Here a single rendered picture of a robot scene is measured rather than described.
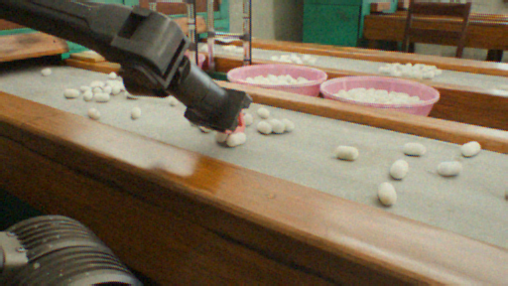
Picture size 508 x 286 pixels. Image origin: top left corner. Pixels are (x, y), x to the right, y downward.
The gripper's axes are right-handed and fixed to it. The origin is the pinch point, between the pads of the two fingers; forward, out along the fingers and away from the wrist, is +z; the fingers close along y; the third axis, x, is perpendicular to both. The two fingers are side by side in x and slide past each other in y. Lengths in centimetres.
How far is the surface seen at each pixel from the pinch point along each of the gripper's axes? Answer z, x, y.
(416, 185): 0.4, 1.6, -30.9
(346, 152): 1.0, -0.6, -19.6
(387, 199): -6.9, 6.0, -29.6
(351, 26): 217, -165, 96
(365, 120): 14.7, -11.4, -15.8
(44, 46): 5, -11, 86
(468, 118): 43, -28, -30
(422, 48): 428, -280, 94
